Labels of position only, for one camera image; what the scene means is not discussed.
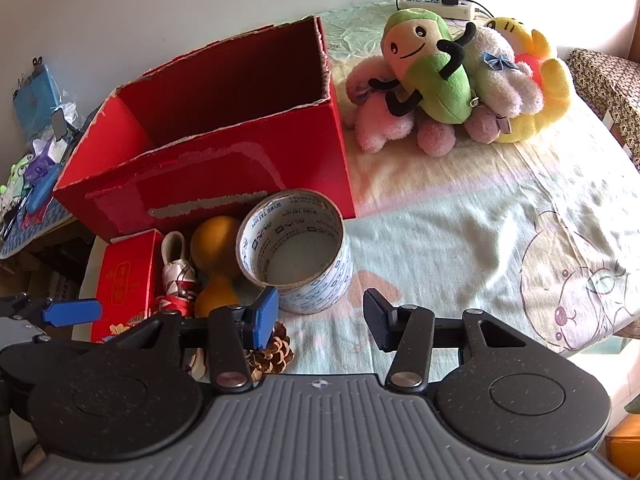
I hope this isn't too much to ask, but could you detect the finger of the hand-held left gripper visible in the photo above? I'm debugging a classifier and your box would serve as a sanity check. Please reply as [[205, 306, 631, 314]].
[[0, 292, 103, 331]]

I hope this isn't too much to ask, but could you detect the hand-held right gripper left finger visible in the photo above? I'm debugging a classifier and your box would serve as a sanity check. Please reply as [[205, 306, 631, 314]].
[[107, 286, 279, 395]]

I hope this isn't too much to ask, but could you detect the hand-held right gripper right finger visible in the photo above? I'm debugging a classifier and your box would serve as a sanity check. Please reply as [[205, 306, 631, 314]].
[[362, 288, 531, 393]]

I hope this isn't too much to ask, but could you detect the brown pine cone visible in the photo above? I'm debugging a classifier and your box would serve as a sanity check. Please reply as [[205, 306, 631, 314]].
[[247, 321, 295, 382]]

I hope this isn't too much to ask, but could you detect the small red gift box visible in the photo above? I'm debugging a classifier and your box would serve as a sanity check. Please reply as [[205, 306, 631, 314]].
[[90, 228, 165, 343]]

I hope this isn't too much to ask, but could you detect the printed packing tape roll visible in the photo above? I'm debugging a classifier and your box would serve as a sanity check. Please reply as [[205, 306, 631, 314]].
[[235, 189, 353, 316]]

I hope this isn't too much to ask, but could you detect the orange gourd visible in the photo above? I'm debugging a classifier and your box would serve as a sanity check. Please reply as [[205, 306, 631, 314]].
[[190, 215, 242, 318]]

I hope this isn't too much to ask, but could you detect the white red fabric ornament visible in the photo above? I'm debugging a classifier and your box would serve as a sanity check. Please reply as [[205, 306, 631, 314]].
[[154, 231, 201, 318]]

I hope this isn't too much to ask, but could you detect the red cardboard box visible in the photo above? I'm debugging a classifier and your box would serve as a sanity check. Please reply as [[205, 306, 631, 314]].
[[52, 15, 357, 241]]

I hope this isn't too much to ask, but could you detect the blue pencil case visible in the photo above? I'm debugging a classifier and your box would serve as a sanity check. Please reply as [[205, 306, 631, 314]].
[[25, 162, 63, 213]]

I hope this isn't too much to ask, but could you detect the purple tissue pack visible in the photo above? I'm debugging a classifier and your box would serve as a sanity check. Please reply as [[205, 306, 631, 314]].
[[25, 152, 61, 183]]

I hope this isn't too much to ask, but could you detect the green frog toy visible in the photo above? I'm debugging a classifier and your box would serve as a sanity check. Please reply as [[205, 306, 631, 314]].
[[5, 155, 36, 196]]

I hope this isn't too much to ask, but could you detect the small black stand mirror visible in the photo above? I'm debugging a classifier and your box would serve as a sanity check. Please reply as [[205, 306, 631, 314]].
[[50, 107, 71, 141]]

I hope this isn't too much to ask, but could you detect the pink plush toy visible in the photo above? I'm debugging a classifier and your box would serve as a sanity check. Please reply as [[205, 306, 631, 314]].
[[342, 55, 511, 160]]

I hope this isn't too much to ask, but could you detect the blue paper bag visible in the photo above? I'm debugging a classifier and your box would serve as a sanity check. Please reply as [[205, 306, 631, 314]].
[[12, 55, 63, 141]]

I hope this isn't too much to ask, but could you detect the green plush toy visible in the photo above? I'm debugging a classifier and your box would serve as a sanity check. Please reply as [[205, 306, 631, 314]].
[[369, 8, 478, 125]]

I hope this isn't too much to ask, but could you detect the white plush toy blue bow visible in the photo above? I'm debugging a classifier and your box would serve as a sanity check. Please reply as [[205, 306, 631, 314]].
[[462, 25, 543, 116]]

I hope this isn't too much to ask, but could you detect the yellow plush toy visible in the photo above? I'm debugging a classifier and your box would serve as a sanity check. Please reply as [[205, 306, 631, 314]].
[[482, 16, 573, 145]]

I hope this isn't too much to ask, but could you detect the white power strip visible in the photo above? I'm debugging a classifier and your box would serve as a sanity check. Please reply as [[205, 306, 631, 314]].
[[397, 0, 481, 21]]

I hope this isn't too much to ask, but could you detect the brown floral cushion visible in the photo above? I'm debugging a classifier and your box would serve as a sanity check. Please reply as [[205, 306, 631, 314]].
[[565, 47, 640, 171]]

